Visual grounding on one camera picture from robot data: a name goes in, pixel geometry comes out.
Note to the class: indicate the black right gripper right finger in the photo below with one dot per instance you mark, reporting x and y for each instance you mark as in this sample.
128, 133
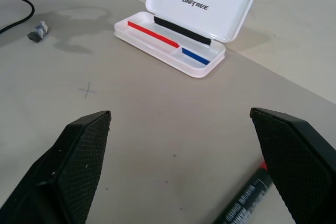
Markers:
296, 161

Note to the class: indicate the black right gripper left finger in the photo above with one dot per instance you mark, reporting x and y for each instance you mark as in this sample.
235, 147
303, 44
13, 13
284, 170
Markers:
65, 171

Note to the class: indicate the small grey eraser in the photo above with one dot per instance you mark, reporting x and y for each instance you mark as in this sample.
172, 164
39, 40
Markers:
38, 32

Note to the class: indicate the black marker pen red band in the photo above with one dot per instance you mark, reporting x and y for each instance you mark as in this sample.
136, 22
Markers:
244, 197

